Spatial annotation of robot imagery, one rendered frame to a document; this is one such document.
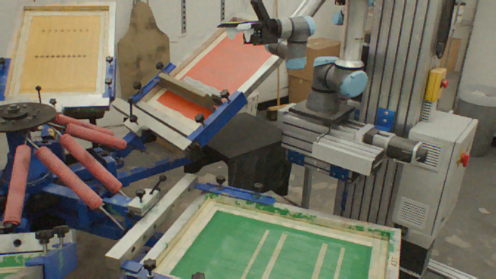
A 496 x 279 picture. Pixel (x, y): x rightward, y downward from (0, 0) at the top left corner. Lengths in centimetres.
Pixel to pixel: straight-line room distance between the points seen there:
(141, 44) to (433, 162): 299
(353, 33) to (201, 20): 299
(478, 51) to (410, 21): 340
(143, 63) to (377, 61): 273
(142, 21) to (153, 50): 28
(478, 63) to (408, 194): 337
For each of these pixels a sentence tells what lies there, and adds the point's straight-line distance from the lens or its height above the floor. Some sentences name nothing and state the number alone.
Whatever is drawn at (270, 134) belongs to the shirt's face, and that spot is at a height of 95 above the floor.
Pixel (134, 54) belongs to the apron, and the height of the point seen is 94.
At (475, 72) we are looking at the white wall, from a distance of 536.
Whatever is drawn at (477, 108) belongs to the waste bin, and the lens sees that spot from 483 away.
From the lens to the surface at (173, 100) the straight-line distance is 228.
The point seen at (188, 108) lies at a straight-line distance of 217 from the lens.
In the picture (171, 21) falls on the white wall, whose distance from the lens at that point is 445.
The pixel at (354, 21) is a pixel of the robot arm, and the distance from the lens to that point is 180.
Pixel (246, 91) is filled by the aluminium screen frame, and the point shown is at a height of 131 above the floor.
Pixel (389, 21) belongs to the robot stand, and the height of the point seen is 166.
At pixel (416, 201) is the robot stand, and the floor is 91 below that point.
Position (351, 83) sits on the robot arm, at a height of 143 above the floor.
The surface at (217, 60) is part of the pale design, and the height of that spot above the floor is 135.
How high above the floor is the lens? 195
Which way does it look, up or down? 24 degrees down
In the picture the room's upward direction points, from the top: 2 degrees clockwise
